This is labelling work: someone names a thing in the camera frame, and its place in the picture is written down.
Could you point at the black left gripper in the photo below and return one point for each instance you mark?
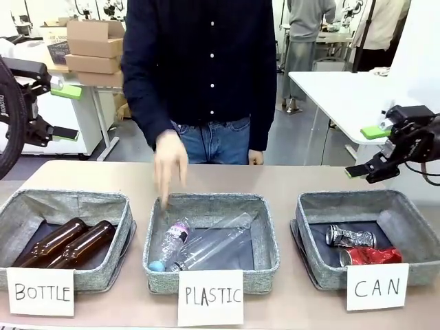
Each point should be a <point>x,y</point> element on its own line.
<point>28,113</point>

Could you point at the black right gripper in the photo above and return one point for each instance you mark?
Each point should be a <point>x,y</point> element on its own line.
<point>421,141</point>

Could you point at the crushed dark printed can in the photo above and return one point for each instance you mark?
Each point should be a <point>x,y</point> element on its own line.
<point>354,237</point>

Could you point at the crushed red soda can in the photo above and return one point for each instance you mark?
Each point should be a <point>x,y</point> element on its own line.
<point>374,256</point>

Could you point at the brown glass bottle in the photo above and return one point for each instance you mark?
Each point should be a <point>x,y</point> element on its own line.
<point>89,240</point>
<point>51,242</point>

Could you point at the small bottle with blue cap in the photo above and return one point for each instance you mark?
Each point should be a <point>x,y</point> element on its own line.
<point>173,239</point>

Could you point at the large clear plastic bottle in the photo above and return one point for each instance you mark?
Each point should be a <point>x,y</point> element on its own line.
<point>216,237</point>

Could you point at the person's right forearm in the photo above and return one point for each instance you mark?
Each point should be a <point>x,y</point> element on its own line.
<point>144,113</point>

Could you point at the person's left forearm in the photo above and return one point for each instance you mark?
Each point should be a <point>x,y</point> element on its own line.
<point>263,117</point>

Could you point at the dark mesh basket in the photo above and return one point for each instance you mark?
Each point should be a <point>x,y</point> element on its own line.
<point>59,52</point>

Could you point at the grey fabric basket can label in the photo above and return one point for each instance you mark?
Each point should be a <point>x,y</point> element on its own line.
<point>343,206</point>

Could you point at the grey fabric basket bottle label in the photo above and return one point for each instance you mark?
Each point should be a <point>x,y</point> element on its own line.
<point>68,203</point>

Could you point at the white paper sign CAN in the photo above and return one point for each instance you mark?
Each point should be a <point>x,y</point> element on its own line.
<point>377,287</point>

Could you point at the grey fabric basket plastic label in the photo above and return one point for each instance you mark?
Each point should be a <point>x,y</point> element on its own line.
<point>213,203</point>

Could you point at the person's right hand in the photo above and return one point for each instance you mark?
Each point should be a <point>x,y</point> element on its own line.
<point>170,161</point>

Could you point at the person's left hand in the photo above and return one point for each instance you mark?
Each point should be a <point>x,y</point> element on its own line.
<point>256,157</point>

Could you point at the white metal desk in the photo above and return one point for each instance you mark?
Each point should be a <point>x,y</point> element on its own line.
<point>103,120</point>

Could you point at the wooden top table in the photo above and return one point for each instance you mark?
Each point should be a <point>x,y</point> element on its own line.
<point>56,68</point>

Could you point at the flat closed cardboard box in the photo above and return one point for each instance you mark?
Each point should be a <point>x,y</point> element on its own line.
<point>93,63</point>
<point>99,79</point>

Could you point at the beige bag under desk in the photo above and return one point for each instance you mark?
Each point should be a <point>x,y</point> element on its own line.
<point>123,110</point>

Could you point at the large white table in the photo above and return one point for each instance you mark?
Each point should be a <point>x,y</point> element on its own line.
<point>337,93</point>

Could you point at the small items on white table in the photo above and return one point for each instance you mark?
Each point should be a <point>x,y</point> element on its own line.
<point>379,71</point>

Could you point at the white plastic crate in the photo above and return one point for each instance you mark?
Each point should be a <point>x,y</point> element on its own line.
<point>56,34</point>

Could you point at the small open cardboard box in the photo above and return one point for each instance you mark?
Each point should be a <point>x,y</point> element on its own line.
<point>55,23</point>

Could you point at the black tripod pole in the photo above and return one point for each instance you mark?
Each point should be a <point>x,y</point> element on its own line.
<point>361,44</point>

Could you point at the bystander in beige top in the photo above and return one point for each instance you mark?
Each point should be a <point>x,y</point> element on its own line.
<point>381,34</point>

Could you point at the bystander in grey clothes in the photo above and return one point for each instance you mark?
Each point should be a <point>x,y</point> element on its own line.
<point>304,51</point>

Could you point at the person in dark shirt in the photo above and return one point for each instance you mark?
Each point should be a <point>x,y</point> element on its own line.
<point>206,62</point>

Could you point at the white paper sign BOTTLE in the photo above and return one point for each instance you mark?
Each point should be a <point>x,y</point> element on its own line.
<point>40,291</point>

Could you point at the white paper sign PLASTIC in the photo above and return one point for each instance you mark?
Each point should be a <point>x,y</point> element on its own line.
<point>210,297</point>

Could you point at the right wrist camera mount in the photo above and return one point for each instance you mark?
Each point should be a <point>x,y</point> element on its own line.
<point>409,115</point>

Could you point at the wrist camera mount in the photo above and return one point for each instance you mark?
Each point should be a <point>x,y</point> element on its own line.
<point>27,68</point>
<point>409,115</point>

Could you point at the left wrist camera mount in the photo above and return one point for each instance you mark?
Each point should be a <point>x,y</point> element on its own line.
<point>27,68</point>

